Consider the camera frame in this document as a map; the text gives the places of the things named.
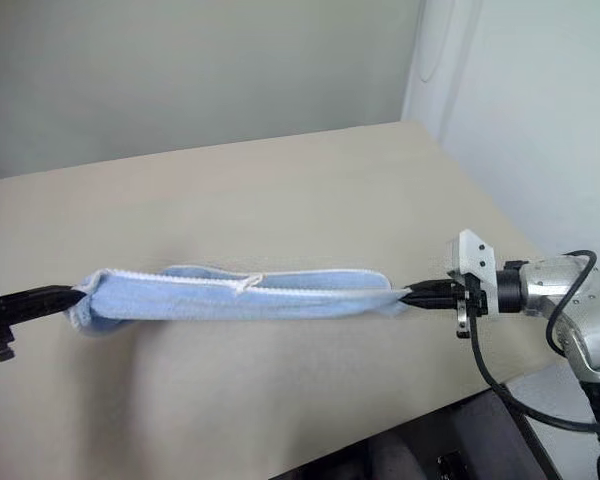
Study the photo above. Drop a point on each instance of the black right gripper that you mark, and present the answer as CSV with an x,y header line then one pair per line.
x,y
472,297

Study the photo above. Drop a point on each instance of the light blue towel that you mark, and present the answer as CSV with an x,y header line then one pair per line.
x,y
280,300

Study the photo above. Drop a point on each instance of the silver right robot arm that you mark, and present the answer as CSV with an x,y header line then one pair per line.
x,y
545,287

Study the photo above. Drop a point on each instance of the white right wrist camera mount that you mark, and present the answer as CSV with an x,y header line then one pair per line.
x,y
472,255

